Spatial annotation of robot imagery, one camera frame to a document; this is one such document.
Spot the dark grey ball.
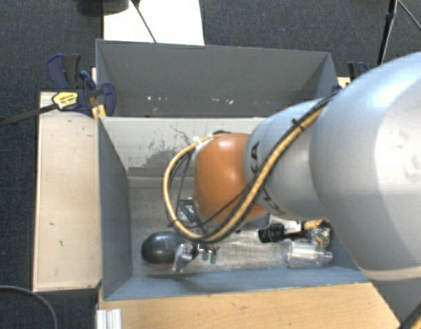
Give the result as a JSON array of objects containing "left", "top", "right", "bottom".
[{"left": 141, "top": 230, "right": 184, "bottom": 265}]

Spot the clear plastic bottle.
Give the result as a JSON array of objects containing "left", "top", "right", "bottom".
[{"left": 191, "top": 237, "right": 335, "bottom": 271}]

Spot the pale wood board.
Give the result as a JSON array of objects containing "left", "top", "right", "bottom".
[{"left": 32, "top": 90, "right": 104, "bottom": 293}]

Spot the grey metal bin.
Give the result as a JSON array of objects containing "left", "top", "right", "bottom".
[{"left": 95, "top": 38, "right": 370, "bottom": 302}]

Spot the small mottled green brown object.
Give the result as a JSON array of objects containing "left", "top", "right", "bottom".
[{"left": 309, "top": 227, "right": 332, "bottom": 247}]

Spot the black cylinder on white bracket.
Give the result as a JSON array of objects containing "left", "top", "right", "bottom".
[{"left": 257, "top": 222, "right": 302, "bottom": 244}]

